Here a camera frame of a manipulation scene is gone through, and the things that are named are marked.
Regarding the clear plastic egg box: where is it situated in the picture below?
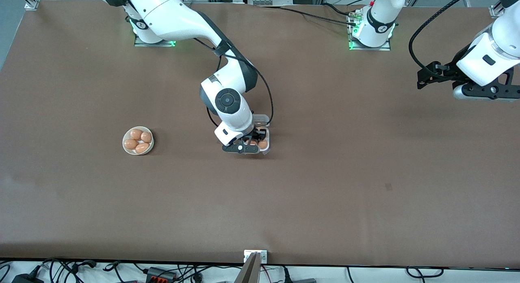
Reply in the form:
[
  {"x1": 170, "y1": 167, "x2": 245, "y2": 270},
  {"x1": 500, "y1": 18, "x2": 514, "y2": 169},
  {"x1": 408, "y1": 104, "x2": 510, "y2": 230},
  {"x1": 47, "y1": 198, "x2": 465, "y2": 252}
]
[{"x1": 243, "y1": 114, "x2": 271, "y2": 156}]

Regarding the black tangled floor cable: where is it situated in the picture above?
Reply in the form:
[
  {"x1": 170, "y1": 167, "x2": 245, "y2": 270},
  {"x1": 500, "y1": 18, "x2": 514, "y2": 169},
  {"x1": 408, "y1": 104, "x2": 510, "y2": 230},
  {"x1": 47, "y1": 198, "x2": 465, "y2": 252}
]
[{"x1": 39, "y1": 257, "x2": 98, "y2": 283}]

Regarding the black power adapter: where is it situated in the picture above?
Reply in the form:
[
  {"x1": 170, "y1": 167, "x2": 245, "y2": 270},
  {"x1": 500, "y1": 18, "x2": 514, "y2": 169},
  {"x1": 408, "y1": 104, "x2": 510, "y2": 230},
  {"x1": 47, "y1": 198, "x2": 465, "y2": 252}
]
[{"x1": 11, "y1": 272, "x2": 44, "y2": 283}]

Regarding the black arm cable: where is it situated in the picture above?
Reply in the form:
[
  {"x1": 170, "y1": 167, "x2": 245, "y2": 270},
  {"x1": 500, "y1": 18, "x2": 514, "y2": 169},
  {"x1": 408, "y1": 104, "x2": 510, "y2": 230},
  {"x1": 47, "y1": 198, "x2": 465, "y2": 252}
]
[
  {"x1": 193, "y1": 37, "x2": 274, "y2": 128},
  {"x1": 409, "y1": 0, "x2": 477, "y2": 78}
]

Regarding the black orange connector block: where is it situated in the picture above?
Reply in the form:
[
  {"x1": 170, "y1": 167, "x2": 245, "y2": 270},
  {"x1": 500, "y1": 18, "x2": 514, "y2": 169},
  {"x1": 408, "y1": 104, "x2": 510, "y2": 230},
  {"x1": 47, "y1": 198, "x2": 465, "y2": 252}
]
[{"x1": 145, "y1": 266, "x2": 178, "y2": 282}]

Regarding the white round bowl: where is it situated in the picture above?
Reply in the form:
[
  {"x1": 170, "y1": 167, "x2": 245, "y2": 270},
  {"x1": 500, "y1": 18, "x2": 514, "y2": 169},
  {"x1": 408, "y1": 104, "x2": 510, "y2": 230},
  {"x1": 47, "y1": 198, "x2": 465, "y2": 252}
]
[{"x1": 122, "y1": 126, "x2": 155, "y2": 156}]

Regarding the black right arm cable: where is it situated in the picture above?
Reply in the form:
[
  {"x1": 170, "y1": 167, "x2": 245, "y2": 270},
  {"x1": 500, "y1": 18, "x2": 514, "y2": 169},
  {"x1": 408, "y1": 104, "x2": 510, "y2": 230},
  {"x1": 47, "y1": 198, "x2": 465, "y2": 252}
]
[{"x1": 193, "y1": 37, "x2": 274, "y2": 128}]

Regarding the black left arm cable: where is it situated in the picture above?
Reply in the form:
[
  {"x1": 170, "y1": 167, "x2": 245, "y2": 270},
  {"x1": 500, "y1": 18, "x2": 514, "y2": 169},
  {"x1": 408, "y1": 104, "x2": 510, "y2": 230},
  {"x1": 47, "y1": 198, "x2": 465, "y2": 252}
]
[{"x1": 409, "y1": 0, "x2": 477, "y2": 78}]

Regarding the grey camera mount beam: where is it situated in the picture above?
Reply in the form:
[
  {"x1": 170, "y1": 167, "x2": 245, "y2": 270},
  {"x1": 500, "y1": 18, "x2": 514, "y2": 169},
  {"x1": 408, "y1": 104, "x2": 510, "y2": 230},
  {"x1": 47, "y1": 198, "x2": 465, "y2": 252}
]
[{"x1": 233, "y1": 252, "x2": 261, "y2": 283}]

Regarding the short black table cable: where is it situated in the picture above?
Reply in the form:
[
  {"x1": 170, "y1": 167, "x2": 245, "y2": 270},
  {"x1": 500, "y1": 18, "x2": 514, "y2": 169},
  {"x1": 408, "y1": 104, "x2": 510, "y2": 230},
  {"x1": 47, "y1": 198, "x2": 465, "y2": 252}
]
[{"x1": 322, "y1": 2, "x2": 358, "y2": 18}]

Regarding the black looped floor cable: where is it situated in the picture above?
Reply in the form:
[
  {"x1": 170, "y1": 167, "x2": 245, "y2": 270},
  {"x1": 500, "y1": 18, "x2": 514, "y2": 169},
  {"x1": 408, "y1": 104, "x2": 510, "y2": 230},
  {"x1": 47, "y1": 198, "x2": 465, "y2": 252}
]
[{"x1": 405, "y1": 266, "x2": 444, "y2": 279}]

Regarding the silver camera mount bracket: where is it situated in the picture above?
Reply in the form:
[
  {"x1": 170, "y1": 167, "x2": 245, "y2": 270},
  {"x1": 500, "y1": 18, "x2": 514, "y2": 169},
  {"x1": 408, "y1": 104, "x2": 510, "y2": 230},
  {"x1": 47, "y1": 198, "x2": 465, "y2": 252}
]
[{"x1": 243, "y1": 249, "x2": 268, "y2": 264}]

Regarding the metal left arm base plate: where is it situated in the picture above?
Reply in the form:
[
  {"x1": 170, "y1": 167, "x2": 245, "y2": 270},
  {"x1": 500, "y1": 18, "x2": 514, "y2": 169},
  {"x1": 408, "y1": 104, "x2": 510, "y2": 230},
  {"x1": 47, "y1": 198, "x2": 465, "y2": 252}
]
[{"x1": 348, "y1": 10, "x2": 392, "y2": 52}]

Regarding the long black table cable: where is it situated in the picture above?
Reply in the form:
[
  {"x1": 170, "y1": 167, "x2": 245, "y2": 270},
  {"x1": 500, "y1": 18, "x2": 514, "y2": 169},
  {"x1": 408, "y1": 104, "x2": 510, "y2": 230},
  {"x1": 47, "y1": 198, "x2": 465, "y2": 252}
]
[{"x1": 258, "y1": 5, "x2": 358, "y2": 27}]

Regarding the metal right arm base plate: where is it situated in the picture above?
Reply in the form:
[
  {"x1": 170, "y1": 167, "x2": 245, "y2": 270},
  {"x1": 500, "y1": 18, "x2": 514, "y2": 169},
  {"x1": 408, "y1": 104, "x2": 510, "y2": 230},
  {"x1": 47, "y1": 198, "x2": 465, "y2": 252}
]
[{"x1": 133, "y1": 29, "x2": 177, "y2": 47}]

